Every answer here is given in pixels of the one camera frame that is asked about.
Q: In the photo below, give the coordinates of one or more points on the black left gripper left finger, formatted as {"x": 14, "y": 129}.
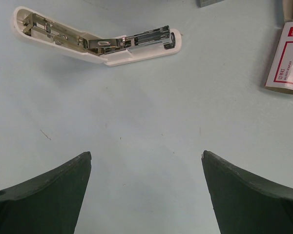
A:
{"x": 49, "y": 203}

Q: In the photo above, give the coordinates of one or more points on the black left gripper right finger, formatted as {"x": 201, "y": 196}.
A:
{"x": 245, "y": 203}

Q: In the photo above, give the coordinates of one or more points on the red white staple box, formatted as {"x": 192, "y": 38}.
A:
{"x": 280, "y": 78}

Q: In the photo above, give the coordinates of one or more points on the grey staple strip short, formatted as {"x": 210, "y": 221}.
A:
{"x": 205, "y": 3}

